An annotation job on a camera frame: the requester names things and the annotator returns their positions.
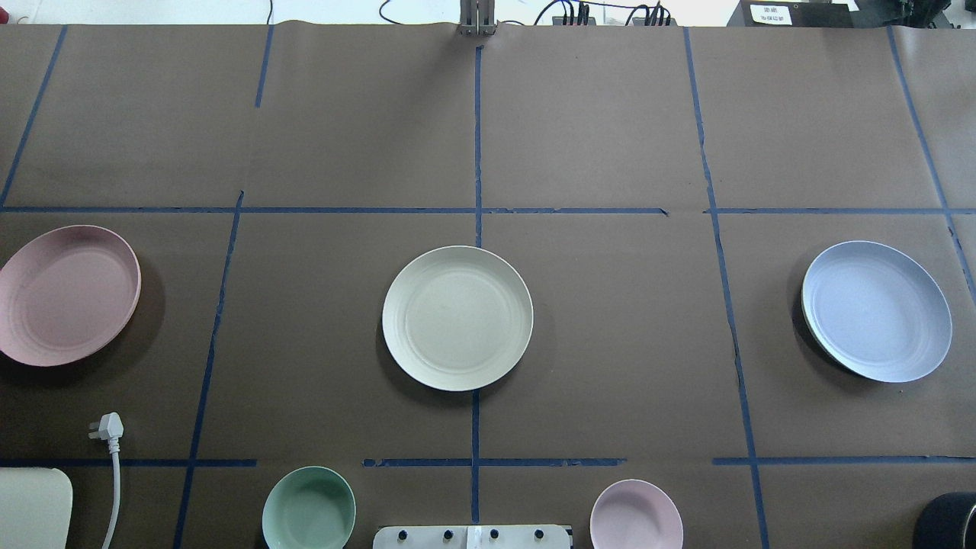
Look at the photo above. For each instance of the black box with label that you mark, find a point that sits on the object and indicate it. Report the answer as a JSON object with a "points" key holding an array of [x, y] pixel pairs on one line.
{"points": [[801, 14]]}

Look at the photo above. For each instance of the pink plate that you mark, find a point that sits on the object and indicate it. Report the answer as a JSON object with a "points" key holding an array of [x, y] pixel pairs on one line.
{"points": [[67, 294]]}

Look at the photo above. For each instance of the green bowl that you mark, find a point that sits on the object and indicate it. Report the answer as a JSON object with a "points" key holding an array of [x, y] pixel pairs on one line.
{"points": [[311, 507]]}

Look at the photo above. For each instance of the cream white plate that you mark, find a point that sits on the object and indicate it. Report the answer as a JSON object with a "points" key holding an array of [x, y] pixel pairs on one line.
{"points": [[457, 318]]}

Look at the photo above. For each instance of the blue plate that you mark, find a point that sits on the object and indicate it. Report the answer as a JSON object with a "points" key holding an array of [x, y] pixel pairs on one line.
{"points": [[876, 311]]}

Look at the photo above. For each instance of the aluminium frame post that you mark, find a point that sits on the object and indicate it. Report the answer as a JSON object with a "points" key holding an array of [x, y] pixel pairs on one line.
{"points": [[477, 18]]}

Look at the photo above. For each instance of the pink bowl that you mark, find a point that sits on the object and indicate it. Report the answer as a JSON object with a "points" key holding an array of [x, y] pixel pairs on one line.
{"points": [[633, 513]]}

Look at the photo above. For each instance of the dark blue pot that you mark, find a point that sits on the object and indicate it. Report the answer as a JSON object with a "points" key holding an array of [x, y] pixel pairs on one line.
{"points": [[948, 521]]}

